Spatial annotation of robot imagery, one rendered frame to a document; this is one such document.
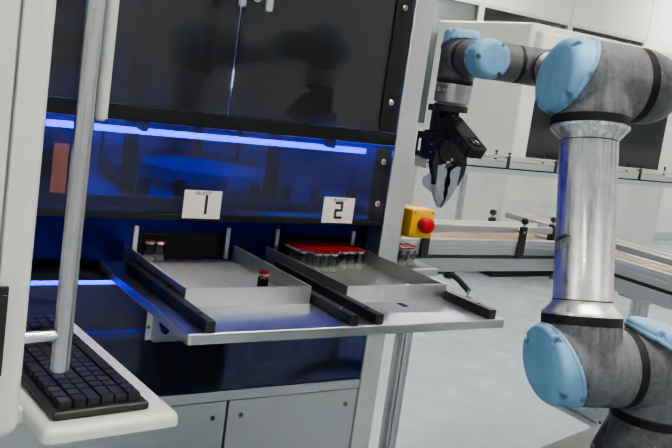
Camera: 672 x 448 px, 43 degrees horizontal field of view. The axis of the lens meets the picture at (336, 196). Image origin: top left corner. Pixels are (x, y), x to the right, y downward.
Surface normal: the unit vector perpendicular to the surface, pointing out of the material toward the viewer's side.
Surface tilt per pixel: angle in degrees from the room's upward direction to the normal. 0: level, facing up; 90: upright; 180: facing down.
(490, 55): 90
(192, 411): 90
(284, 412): 90
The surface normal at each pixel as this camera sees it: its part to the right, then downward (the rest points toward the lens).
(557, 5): 0.53, 0.18
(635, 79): 0.31, 0.03
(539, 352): -0.95, 0.04
